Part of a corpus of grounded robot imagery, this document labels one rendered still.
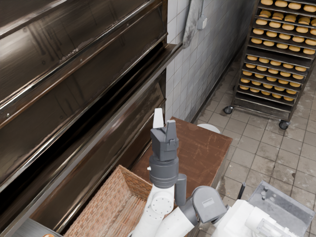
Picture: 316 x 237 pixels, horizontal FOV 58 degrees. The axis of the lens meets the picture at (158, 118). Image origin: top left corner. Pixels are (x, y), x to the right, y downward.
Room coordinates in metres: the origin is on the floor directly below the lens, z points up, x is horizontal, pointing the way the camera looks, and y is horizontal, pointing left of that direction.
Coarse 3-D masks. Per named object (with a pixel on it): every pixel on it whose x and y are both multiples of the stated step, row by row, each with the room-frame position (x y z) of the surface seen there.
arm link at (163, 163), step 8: (152, 128) 0.60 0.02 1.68; (160, 128) 0.61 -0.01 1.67; (152, 136) 0.57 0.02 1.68; (160, 136) 0.55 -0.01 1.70; (152, 144) 0.56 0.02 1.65; (160, 144) 0.51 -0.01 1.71; (168, 144) 0.50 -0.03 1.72; (176, 144) 0.51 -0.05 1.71; (160, 152) 0.51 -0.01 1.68; (168, 152) 0.51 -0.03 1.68; (176, 152) 0.52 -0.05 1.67; (152, 160) 0.52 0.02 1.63; (160, 160) 0.50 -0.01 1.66; (168, 160) 0.51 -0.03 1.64; (176, 160) 0.52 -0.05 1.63; (152, 168) 0.50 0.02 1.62; (160, 168) 0.49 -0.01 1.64; (168, 168) 0.49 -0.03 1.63; (176, 168) 0.50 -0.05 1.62; (160, 176) 0.48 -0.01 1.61; (168, 176) 0.48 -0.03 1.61
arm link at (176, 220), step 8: (176, 208) 0.52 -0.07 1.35; (168, 216) 0.50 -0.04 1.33; (176, 216) 0.49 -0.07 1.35; (184, 216) 0.48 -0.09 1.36; (160, 224) 0.47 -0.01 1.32; (168, 224) 0.47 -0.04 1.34; (176, 224) 0.46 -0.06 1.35; (184, 224) 0.46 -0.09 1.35; (160, 232) 0.44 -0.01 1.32; (168, 232) 0.44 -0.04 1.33; (176, 232) 0.44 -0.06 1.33; (184, 232) 0.44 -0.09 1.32
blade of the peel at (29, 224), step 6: (24, 222) 0.55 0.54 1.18; (30, 222) 0.55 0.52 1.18; (36, 222) 0.54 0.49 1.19; (24, 228) 0.52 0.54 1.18; (30, 228) 0.52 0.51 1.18; (36, 228) 0.52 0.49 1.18; (42, 228) 0.52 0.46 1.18; (18, 234) 0.50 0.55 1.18; (24, 234) 0.50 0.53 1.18; (30, 234) 0.50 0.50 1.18; (36, 234) 0.50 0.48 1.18; (42, 234) 0.50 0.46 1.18; (54, 234) 0.50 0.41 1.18
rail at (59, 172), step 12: (156, 72) 1.27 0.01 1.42; (144, 84) 1.16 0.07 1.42; (132, 96) 1.06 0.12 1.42; (120, 108) 0.97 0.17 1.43; (108, 120) 0.89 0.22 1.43; (96, 132) 0.82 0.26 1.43; (84, 144) 0.75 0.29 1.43; (72, 156) 0.69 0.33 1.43; (60, 168) 0.64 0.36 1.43; (48, 180) 0.59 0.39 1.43; (36, 192) 0.54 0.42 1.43; (24, 204) 0.49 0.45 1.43; (12, 216) 0.45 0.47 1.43; (0, 228) 0.41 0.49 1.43
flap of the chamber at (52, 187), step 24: (168, 48) 1.54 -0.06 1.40; (144, 72) 1.29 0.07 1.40; (120, 96) 1.09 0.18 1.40; (96, 120) 0.92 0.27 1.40; (72, 144) 0.78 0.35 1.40; (48, 168) 0.66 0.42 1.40; (72, 168) 0.66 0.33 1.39; (24, 192) 0.55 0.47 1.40; (48, 192) 0.55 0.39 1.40; (0, 216) 0.46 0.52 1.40; (24, 216) 0.46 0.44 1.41
